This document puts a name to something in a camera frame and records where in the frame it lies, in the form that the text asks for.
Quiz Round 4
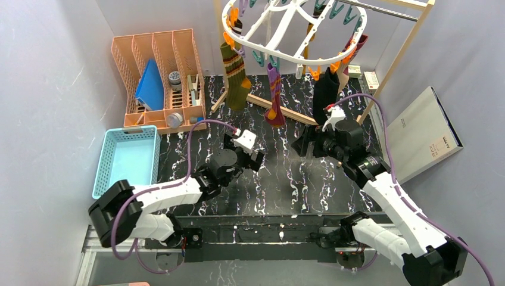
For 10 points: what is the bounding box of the purple striped sock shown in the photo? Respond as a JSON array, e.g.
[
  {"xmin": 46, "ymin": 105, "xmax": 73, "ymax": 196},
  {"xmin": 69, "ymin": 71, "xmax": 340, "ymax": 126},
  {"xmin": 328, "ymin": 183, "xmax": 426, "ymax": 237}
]
[{"xmin": 264, "ymin": 63, "xmax": 285, "ymax": 128}]

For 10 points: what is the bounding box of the green striped sock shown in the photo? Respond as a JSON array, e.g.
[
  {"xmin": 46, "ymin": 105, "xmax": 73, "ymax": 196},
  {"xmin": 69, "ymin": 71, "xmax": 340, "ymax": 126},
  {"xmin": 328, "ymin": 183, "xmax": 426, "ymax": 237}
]
[{"xmin": 220, "ymin": 42, "xmax": 251, "ymax": 110}]

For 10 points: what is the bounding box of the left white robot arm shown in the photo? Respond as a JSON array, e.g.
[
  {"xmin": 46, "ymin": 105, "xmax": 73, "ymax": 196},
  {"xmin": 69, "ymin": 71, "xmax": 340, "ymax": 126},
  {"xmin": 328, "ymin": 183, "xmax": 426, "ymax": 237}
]
[{"xmin": 88, "ymin": 130, "xmax": 264, "ymax": 248}]

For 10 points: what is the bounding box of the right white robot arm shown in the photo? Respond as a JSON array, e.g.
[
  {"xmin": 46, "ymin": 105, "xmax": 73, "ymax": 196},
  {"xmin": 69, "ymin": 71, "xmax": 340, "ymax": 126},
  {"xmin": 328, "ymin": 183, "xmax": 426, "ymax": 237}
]
[{"xmin": 291, "ymin": 120, "xmax": 468, "ymax": 285}]

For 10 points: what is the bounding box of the white round clip hanger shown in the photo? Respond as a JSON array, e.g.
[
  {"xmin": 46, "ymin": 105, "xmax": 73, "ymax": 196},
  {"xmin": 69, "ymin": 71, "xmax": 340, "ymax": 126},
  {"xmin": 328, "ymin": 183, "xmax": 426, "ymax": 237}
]
[{"xmin": 219, "ymin": 1, "xmax": 367, "ymax": 78}]

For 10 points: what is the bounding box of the black sock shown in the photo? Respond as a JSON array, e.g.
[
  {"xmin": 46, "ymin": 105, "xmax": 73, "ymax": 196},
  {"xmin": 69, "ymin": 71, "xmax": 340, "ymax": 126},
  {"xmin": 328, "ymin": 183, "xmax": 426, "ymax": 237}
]
[{"xmin": 312, "ymin": 67, "xmax": 340, "ymax": 125}]

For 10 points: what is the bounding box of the small white box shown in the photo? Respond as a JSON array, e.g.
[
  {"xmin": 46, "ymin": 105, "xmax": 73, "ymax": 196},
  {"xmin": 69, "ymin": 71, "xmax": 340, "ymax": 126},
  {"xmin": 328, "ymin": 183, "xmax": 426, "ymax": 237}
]
[{"xmin": 348, "ymin": 65, "xmax": 362, "ymax": 79}]

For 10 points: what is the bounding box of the white power strip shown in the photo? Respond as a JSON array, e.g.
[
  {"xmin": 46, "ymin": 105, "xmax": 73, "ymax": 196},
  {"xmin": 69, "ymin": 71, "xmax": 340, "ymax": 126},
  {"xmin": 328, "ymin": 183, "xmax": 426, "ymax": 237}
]
[{"xmin": 363, "ymin": 71, "xmax": 380, "ymax": 95}]

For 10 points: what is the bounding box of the maroon beige sock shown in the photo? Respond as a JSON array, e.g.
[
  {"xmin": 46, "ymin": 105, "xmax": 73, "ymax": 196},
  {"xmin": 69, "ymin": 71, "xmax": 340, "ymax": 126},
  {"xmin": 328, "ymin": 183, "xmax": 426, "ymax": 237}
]
[{"xmin": 336, "ymin": 34, "xmax": 369, "ymax": 92}]

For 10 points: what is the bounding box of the grey flat box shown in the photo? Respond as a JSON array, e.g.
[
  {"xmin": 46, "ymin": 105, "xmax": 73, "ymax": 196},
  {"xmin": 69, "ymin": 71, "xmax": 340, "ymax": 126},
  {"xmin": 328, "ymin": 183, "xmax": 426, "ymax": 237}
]
[{"xmin": 387, "ymin": 86, "xmax": 463, "ymax": 184}]

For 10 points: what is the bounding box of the small grey jar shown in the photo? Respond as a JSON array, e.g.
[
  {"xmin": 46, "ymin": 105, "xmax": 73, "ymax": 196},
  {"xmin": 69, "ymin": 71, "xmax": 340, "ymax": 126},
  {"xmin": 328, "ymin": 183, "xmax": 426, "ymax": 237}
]
[{"xmin": 168, "ymin": 70, "xmax": 182, "ymax": 92}]

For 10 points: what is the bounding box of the light blue plastic basket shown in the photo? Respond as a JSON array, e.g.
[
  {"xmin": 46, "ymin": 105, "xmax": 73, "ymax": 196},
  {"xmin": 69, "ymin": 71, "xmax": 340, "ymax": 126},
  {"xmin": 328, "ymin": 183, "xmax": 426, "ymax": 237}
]
[{"xmin": 92, "ymin": 125, "xmax": 161, "ymax": 200}]

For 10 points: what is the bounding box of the blue folder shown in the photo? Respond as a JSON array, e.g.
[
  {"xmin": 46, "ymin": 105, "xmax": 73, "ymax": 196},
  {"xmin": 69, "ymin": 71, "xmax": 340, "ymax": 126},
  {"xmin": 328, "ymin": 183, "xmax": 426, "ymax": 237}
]
[{"xmin": 135, "ymin": 59, "xmax": 164, "ymax": 111}]

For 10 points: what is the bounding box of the peach file organizer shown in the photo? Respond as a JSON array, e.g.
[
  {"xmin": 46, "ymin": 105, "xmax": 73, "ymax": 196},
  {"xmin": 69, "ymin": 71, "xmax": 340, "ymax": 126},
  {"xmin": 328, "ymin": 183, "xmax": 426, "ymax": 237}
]
[{"xmin": 111, "ymin": 29, "xmax": 206, "ymax": 135}]

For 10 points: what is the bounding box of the metal rack rod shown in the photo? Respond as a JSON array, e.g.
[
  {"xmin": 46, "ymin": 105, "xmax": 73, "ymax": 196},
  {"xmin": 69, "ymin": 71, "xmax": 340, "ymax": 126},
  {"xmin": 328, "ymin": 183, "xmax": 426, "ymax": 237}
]
[{"xmin": 339, "ymin": 0, "xmax": 418, "ymax": 22}]

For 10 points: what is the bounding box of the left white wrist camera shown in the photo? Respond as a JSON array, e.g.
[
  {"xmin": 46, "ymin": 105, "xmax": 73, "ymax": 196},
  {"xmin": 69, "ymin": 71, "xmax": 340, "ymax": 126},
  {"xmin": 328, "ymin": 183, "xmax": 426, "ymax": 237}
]
[{"xmin": 232, "ymin": 129, "xmax": 257, "ymax": 155}]

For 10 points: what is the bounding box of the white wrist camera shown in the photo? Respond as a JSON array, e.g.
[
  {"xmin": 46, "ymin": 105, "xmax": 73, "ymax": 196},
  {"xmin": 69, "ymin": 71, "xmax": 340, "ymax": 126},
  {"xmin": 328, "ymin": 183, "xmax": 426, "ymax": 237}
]
[
  {"xmin": 322, "ymin": 104, "xmax": 345, "ymax": 132},
  {"xmin": 232, "ymin": 129, "xmax": 257, "ymax": 155}
]

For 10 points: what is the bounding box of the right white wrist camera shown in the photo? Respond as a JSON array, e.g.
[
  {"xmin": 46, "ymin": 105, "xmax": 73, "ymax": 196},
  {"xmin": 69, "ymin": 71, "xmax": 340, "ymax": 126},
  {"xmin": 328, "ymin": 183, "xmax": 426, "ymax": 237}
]
[{"xmin": 322, "ymin": 104, "xmax": 345, "ymax": 132}]

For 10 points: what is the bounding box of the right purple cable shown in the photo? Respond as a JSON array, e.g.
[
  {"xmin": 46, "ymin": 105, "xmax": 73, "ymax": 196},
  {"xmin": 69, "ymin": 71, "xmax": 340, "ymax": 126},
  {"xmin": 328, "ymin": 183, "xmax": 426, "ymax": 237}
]
[{"xmin": 327, "ymin": 93, "xmax": 496, "ymax": 286}]

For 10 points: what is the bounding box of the purple cable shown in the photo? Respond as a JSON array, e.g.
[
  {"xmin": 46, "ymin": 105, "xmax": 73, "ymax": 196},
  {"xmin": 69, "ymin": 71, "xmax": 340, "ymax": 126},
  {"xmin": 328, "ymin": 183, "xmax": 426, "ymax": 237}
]
[
  {"xmin": 110, "ymin": 119, "xmax": 241, "ymax": 275},
  {"xmin": 327, "ymin": 93, "xmax": 496, "ymax": 286}
]

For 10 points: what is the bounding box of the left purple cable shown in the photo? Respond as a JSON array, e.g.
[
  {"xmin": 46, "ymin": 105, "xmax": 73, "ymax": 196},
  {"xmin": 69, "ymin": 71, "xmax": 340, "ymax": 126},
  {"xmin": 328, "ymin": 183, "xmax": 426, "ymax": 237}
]
[{"xmin": 110, "ymin": 119, "xmax": 241, "ymax": 275}]

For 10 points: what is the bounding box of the wooden hanging rack frame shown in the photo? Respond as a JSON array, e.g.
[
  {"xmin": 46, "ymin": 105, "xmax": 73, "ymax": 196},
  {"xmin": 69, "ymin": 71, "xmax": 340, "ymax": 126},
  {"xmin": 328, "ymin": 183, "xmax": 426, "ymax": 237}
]
[{"xmin": 210, "ymin": 0, "xmax": 437, "ymax": 127}]

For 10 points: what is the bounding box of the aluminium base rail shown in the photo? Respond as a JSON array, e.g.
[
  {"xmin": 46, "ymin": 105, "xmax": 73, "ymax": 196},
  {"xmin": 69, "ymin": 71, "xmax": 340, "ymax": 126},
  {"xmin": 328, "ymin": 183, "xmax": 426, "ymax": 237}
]
[{"xmin": 74, "ymin": 223, "xmax": 407, "ymax": 286}]

